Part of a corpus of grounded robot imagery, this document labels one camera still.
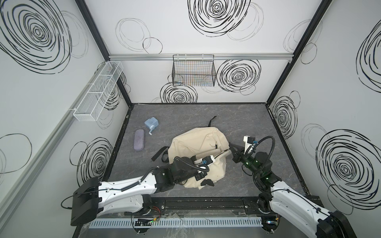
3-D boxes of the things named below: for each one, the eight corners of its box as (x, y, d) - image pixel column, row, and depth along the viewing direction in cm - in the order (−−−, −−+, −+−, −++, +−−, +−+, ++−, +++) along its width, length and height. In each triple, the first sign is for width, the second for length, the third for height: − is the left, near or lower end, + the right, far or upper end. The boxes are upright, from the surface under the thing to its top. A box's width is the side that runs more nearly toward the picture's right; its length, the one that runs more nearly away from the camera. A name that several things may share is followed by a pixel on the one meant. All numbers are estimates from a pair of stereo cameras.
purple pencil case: (134, 151, 96) (133, 148, 93) (135, 132, 105) (134, 129, 103) (144, 149, 97) (143, 146, 94) (144, 130, 106) (143, 128, 103)
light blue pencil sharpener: (141, 131, 105) (139, 128, 101) (150, 119, 112) (149, 115, 108) (151, 135, 103) (150, 131, 99) (160, 122, 110) (159, 119, 106)
